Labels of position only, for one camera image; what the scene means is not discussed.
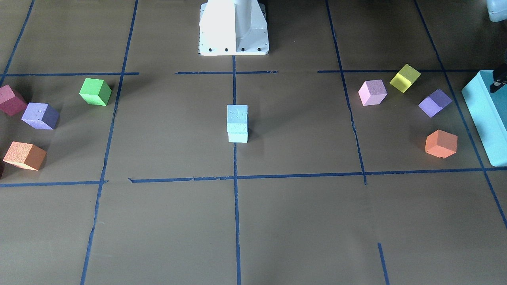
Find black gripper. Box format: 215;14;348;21
490;63;507;93

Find light blue foam block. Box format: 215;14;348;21
227;132;248;144

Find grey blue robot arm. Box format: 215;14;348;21
486;0;507;93

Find teal plastic bin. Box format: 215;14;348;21
462;70;507;167

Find purple foam block group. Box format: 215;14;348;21
418;89;452;118
21;103;59;130

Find orange foam block group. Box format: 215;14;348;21
2;141;47;170
424;130;458;158

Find yellow foam block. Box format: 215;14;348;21
390;64;421;93

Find green foam block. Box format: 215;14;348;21
79;78;112;106

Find dark pink foam block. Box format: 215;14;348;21
0;85;28;116

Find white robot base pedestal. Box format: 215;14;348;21
198;0;270;56

